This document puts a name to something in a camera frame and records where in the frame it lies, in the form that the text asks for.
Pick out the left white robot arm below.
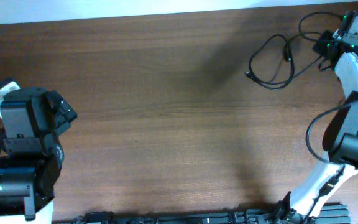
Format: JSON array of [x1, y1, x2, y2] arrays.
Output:
[[0, 87, 78, 223]]

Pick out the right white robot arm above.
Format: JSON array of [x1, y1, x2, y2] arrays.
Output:
[[273, 11, 358, 223]]

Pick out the black usb cable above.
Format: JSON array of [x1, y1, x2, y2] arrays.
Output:
[[245, 31, 326, 91]]

